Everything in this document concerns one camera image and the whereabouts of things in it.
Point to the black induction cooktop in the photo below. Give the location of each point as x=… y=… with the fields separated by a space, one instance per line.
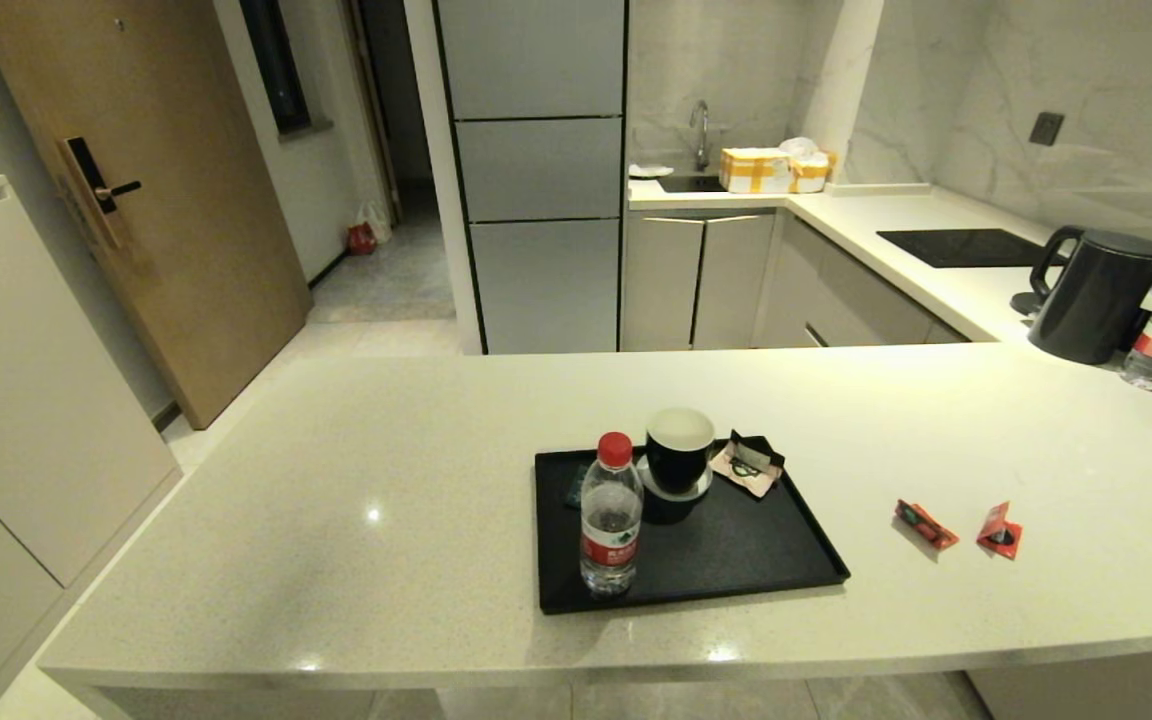
x=971 y=249

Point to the white cloth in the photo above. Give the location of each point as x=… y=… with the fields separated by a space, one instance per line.
x=650 y=170

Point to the white storage cabinet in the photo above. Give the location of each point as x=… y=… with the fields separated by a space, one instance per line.
x=26 y=400

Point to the brown wooden door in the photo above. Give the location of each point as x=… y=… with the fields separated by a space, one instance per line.
x=166 y=200

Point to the crumpled white plastic bag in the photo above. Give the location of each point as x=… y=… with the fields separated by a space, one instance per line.
x=801 y=147

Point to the tall grey refrigerator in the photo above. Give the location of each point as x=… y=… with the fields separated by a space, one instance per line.
x=541 y=170

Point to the red bag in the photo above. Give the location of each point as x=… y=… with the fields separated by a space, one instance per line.
x=361 y=240

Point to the black mug white inside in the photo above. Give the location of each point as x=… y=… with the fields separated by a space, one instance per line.
x=678 y=466

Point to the dark window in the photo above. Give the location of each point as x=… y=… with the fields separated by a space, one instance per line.
x=276 y=60

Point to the small yellow taped box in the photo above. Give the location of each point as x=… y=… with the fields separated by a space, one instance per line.
x=814 y=176

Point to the black electric kettle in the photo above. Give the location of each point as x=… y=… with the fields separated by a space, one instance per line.
x=1096 y=305

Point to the red sachet with black circle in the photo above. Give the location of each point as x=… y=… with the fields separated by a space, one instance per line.
x=1000 y=535

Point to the chrome sink faucet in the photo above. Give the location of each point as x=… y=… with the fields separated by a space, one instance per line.
x=702 y=130

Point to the pink tea sachet black logo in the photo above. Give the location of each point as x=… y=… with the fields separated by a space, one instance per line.
x=748 y=472

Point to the black rectangular serving tray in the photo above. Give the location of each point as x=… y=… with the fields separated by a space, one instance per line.
x=716 y=560

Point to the grey kitchen base cabinet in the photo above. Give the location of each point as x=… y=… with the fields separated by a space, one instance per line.
x=696 y=280

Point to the dark kitchen sink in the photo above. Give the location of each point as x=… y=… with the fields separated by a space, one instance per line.
x=691 y=184

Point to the white box with yellow tape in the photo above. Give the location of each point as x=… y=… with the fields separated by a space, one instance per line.
x=756 y=171

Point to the red sachet dark end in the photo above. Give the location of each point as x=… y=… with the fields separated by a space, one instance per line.
x=926 y=525

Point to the dark wall socket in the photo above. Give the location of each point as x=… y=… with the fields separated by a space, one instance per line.
x=1046 y=129

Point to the round white coaster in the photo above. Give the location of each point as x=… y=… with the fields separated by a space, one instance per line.
x=643 y=478

